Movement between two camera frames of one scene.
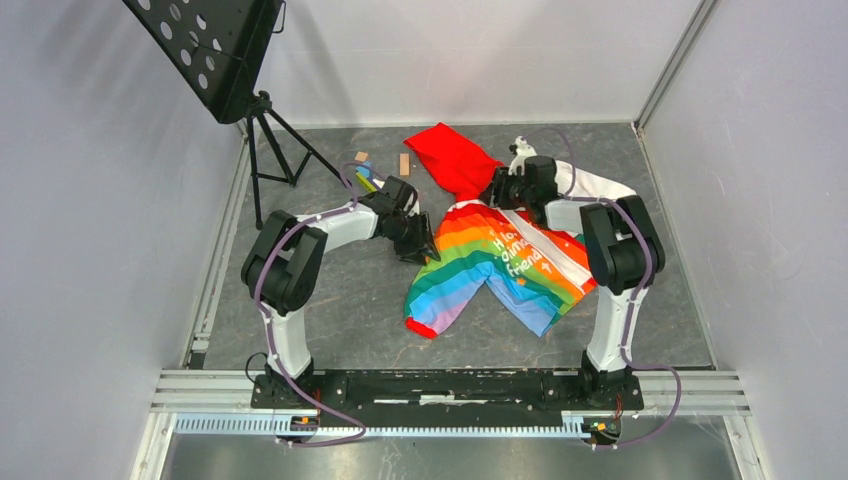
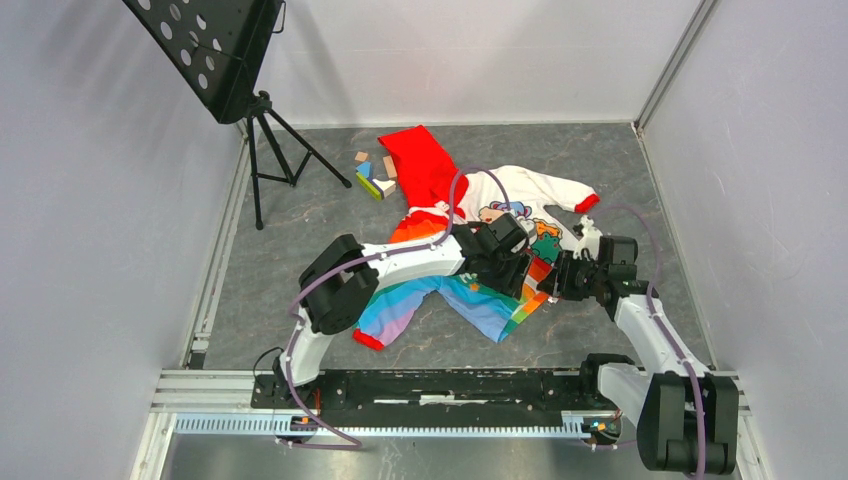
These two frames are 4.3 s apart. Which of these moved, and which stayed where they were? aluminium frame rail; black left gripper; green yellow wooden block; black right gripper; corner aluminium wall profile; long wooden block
Moved: black right gripper; black left gripper; long wooden block
Stayed: green yellow wooden block; corner aluminium wall profile; aluminium frame rail
